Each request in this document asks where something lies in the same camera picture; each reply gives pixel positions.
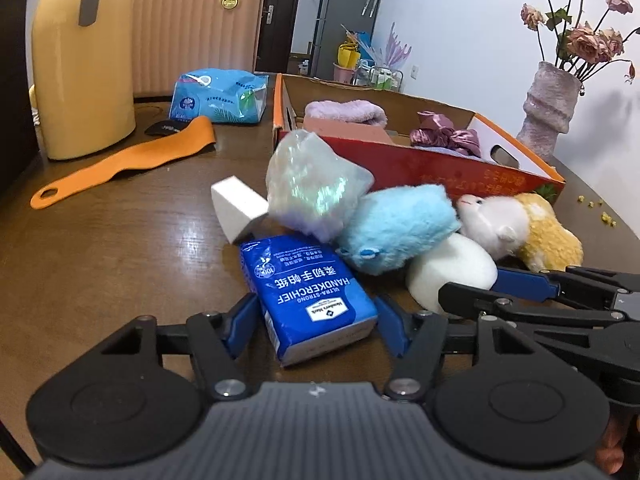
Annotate small rack with bottles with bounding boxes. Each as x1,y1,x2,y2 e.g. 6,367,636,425
356,59,405,92

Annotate purple towel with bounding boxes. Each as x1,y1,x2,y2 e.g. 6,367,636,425
304,100,388,128

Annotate lavender fleece cloth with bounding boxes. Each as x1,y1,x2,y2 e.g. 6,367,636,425
417,145,481,159

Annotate blue wet wipes pack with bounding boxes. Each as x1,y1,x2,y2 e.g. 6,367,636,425
170,68,270,125

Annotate yellow and white plush toy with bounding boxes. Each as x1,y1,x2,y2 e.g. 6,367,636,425
456,192,585,273

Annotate black flat object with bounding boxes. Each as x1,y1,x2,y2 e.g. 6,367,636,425
145,120,196,137

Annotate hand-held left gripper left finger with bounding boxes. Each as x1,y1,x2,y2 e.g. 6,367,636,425
101,292,261,402

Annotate grey refrigerator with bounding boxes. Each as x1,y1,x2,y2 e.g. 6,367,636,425
310,0,393,83

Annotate pink ribbed suitcase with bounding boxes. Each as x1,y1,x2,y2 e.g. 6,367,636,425
127,0,265,98

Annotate pink textured vase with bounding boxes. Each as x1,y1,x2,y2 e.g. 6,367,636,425
516,61,583,158

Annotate blue tissue pack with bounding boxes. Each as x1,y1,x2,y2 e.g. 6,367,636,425
239,234,379,367

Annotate black paper bag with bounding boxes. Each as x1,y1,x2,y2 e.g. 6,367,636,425
0,0,41,196

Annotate yellow thermos jug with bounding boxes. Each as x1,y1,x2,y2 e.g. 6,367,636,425
31,0,137,161

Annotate light blue plush toy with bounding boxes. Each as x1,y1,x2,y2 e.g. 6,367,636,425
336,183,462,276

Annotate person's right hand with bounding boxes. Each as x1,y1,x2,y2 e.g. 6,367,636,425
596,404,640,477

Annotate orange strap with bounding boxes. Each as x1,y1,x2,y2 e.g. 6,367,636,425
30,115,217,211

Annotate purple flower wrap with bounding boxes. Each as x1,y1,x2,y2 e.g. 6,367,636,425
382,22,413,68

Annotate blue bag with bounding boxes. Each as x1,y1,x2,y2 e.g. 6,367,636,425
350,31,374,61

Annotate scattered yellow flower bits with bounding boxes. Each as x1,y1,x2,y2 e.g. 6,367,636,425
577,195,618,226

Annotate red cardboard box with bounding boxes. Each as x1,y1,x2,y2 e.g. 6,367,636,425
272,72,567,206

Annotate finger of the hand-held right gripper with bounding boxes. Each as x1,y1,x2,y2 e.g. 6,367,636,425
492,266,640,309
439,282,627,327

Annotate white oval sponge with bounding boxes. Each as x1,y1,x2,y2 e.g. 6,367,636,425
406,234,499,312

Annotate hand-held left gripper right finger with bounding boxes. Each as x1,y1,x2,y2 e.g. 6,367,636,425
373,294,534,402

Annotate purple satin scrunchie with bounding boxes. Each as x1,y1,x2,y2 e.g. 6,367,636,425
410,111,483,158

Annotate white block sponge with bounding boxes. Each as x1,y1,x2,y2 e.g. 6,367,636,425
211,176,271,244

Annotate dark brown door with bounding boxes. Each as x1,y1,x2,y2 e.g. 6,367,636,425
224,0,307,75

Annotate dried pink rose bouquet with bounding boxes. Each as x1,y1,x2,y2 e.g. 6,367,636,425
515,0,640,86

